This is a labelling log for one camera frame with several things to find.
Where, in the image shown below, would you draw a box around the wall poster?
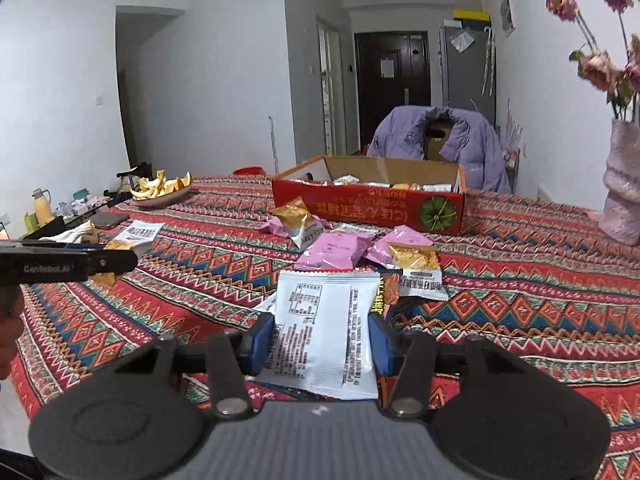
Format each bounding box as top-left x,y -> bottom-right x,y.
499,0 -> 516,39

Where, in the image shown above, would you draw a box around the white knitted gloves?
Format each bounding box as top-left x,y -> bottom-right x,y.
39,220 -> 99,244

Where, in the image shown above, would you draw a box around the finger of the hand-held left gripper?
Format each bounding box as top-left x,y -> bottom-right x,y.
0,240 -> 109,251
82,247 -> 139,277

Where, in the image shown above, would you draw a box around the grey refrigerator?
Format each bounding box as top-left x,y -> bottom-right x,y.
439,22 -> 497,127

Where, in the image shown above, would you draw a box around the purple puffer jacket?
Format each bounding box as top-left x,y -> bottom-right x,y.
367,105 -> 513,194

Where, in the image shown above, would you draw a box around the plate of fruit peels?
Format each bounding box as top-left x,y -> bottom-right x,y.
130,170 -> 194,209

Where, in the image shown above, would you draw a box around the pink snack packet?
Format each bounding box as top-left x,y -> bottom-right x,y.
258,214 -> 332,242
294,232 -> 374,272
364,225 -> 435,269

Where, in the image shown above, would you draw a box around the dark entrance door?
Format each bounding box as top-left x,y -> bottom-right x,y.
354,31 -> 432,154

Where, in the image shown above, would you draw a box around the white wall heater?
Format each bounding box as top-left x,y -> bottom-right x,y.
537,182 -> 568,207

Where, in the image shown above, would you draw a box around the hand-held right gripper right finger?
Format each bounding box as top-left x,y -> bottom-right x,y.
368,312 -> 527,421

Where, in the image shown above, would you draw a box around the cluttered side table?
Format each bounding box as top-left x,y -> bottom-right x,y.
20,187 -> 121,240

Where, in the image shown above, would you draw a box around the glass panel door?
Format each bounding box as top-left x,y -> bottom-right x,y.
316,16 -> 348,157

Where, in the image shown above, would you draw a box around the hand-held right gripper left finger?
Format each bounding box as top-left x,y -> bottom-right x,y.
112,313 -> 275,422

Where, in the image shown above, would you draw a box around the person's left hand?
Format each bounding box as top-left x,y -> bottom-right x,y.
0,305 -> 25,382

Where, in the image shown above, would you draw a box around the golden white snack packet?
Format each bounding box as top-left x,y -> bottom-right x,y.
272,197 -> 322,252
388,242 -> 450,302
92,219 -> 167,288

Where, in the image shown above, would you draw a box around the mop handle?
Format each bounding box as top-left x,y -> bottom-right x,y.
269,115 -> 279,177

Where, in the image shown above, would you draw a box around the clear plastic bag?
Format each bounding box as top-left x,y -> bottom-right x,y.
449,29 -> 475,54

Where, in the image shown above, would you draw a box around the pink ceramic vase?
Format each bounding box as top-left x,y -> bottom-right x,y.
597,118 -> 640,247

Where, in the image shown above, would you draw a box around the red cardboard box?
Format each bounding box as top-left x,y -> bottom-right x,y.
271,154 -> 469,235

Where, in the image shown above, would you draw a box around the yellow box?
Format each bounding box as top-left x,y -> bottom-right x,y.
452,8 -> 493,24

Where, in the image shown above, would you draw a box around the black phone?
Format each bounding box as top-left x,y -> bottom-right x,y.
90,212 -> 131,230

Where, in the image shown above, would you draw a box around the orange red snack packet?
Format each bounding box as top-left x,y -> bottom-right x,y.
376,272 -> 402,320

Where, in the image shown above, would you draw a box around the dried pink roses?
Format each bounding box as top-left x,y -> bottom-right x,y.
539,0 -> 640,122

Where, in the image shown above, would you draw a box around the white black-print snack packet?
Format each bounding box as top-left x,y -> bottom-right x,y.
259,269 -> 382,401

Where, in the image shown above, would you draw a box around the yellow thermos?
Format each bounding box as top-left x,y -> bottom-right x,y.
30,188 -> 54,227

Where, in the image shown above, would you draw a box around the brown chair back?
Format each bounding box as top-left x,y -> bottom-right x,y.
423,119 -> 463,164

